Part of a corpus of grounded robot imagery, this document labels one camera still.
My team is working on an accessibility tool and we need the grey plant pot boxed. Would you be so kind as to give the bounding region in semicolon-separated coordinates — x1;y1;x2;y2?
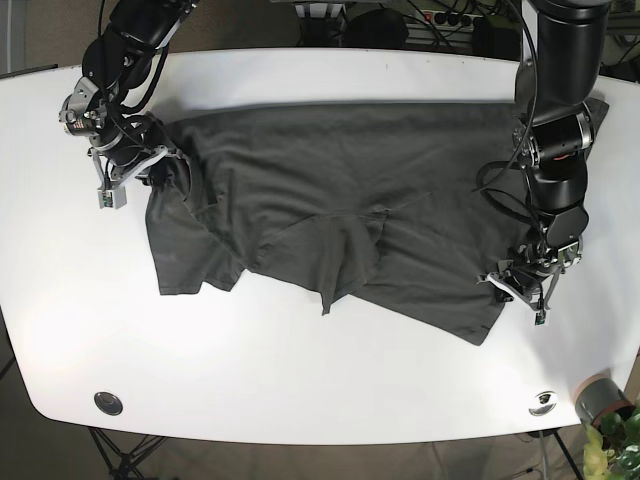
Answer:
573;373;635;429

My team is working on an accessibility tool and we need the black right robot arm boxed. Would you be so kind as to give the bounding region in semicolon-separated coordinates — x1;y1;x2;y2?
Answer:
58;1;198;209

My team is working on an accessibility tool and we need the dark grey T-shirt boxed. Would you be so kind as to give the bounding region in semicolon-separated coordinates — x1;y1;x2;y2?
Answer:
145;97;611;347

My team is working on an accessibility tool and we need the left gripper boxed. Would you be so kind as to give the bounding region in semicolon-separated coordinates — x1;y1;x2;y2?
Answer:
480;237;582;326

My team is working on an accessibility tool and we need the left metal table grommet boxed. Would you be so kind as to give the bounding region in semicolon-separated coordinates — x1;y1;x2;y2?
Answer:
94;392;123;416

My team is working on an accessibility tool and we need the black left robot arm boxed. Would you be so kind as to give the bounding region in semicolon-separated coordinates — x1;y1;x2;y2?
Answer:
476;1;611;325

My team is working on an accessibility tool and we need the green potted plant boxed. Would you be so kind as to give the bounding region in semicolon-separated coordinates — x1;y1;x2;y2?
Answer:
583;406;639;480

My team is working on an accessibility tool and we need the right metal table grommet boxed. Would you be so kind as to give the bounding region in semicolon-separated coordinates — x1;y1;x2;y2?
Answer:
528;391;557;417

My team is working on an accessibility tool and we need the metal table grommet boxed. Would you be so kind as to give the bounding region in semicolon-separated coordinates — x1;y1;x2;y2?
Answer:
94;392;123;416
528;391;557;417

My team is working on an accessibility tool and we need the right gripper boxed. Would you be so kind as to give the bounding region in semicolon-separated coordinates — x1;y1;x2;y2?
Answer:
59;85;185;209

